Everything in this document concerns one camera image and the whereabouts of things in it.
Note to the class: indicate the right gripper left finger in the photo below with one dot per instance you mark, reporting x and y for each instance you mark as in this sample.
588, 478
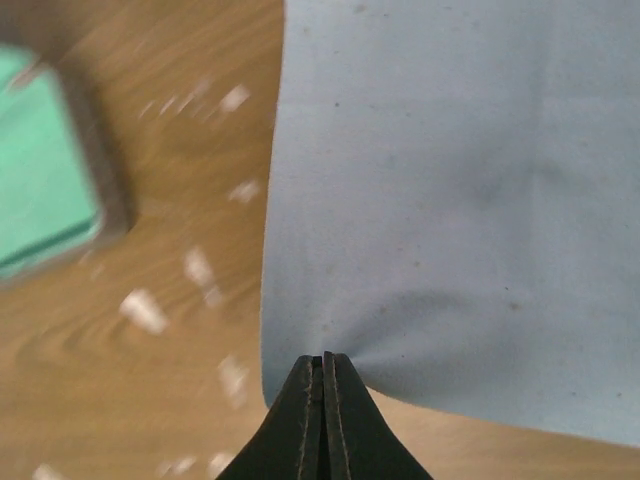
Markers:
290, 442

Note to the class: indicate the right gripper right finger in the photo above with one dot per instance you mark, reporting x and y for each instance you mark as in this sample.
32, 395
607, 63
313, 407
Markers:
360, 444

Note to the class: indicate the blue cleaning cloth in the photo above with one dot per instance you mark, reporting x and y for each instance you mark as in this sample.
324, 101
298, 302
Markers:
454, 204

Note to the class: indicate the grey glasses case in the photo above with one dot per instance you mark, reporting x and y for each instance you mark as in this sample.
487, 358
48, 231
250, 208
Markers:
62, 191

